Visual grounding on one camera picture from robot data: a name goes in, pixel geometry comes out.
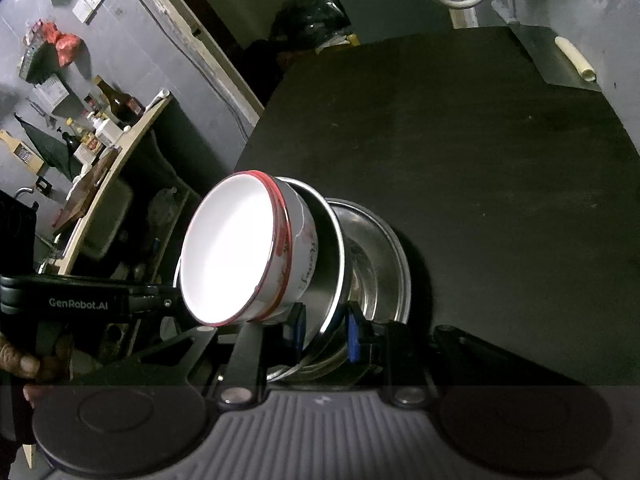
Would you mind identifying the large steel plate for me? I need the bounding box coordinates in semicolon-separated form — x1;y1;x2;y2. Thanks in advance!
267;196;411;384

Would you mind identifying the deep steel bowl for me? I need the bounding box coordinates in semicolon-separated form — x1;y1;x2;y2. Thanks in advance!
171;175;347;351

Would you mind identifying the white bowl dark rim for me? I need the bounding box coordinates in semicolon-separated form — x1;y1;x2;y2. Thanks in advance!
179;172;290;326

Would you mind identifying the person's left hand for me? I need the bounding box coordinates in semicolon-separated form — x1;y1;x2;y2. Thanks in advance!
0;336;55;408

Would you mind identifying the wooden side counter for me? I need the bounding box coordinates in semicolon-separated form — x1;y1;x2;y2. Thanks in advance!
51;93;172;275

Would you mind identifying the white condiment bottle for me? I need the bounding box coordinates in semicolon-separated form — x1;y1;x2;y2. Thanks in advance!
88;112;124;148

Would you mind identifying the dark sauce bottle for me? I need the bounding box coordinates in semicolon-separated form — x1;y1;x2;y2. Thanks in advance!
93;76;144;127

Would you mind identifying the red plastic bag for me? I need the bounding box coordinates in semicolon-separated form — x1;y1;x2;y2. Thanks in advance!
41;22;82;67

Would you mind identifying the black garbage bag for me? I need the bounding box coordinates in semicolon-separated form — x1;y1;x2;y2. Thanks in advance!
284;0;352;49

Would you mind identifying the white wall switch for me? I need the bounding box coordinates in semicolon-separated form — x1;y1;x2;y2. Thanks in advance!
73;0;104;24

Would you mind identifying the cleaver with pale handle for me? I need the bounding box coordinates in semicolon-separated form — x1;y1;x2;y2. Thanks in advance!
491;0;601;92

